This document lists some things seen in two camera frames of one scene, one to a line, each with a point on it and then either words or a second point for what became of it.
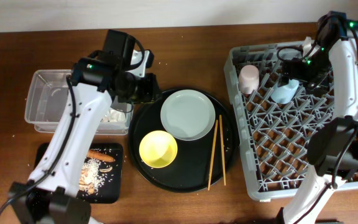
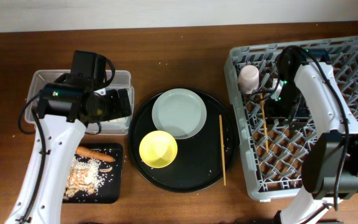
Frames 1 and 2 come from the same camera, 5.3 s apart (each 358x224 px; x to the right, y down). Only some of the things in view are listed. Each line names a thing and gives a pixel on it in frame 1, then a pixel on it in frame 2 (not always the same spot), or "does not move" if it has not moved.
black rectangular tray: x=101 y=177 does not move
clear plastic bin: x=47 y=93 does not move
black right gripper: x=293 y=71 -> x=271 y=112
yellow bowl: x=158 y=149 does not move
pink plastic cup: x=248 y=79 does not move
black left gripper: x=151 y=93 -> x=116 y=110
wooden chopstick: x=212 y=154 -> x=265 y=122
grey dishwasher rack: x=273 y=138 does not move
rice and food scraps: x=90 y=180 does not move
